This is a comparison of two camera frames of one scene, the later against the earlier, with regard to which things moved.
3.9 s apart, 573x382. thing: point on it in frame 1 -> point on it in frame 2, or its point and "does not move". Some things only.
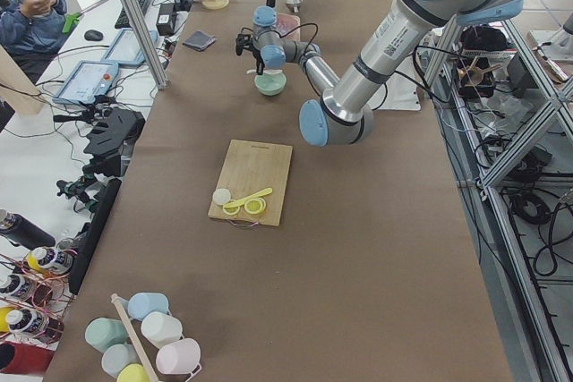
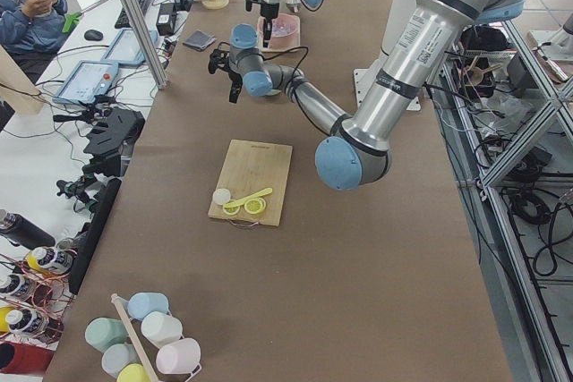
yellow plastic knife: [249, 198] does not move
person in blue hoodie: [33, 13] does not move
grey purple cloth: [199, 40] does not move
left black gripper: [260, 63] -> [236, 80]
